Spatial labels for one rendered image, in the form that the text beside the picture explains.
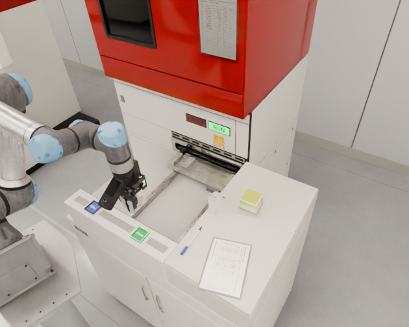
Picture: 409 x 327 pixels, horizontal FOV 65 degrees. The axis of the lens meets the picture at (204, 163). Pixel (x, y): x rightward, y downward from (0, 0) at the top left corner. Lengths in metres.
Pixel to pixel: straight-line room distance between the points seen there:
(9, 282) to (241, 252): 0.85
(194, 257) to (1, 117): 0.75
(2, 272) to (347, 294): 1.86
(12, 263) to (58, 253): 0.23
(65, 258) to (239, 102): 0.96
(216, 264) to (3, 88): 0.92
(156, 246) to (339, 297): 1.38
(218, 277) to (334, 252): 1.43
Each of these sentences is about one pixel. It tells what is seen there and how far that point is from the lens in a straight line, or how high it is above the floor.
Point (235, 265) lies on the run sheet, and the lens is 1.18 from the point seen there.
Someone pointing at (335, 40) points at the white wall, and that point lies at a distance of 2.75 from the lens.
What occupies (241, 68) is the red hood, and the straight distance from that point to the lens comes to 1.23.
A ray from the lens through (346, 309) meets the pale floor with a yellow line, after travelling 2.28.
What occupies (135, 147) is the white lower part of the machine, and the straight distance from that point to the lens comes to 2.06.
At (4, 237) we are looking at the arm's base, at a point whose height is 1.06.
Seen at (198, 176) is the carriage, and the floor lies 0.88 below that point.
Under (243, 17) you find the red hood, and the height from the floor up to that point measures 1.63.
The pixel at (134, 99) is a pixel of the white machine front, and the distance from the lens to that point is 1.80.
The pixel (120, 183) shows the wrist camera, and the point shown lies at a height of 1.28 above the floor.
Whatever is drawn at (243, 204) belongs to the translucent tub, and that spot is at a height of 1.01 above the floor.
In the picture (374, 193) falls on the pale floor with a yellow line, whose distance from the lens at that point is 2.94.
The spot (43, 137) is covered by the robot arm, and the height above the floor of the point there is 1.50.
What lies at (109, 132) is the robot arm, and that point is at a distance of 0.94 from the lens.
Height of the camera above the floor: 1.99
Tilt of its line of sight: 42 degrees down
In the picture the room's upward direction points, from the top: 4 degrees counter-clockwise
